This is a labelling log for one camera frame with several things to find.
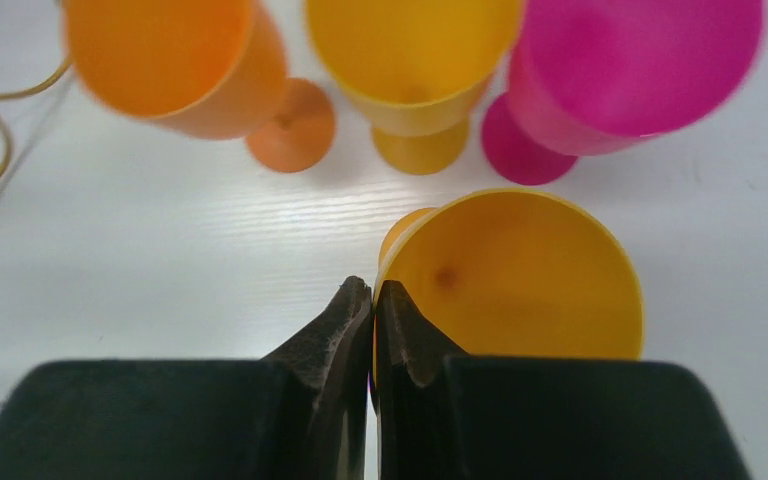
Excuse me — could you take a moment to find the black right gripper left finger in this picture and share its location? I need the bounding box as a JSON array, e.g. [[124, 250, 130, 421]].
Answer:
[[0, 276, 372, 479]]

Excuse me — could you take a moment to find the orange wine glass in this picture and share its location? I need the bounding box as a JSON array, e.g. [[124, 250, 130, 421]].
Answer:
[[61, 0, 336, 173]]

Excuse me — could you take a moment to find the gold wire glass rack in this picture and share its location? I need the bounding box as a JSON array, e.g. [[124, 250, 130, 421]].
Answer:
[[0, 55, 72, 180]]

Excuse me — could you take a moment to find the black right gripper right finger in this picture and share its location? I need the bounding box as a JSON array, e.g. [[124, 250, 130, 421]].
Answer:
[[374, 281, 750, 479]]

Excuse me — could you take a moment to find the yellow wine glass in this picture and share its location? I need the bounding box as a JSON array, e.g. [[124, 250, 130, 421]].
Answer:
[[376, 188, 645, 360], [304, 0, 526, 176]]

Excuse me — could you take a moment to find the pink wine glass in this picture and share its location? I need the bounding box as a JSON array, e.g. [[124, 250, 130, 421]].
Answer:
[[481, 0, 767, 186]]

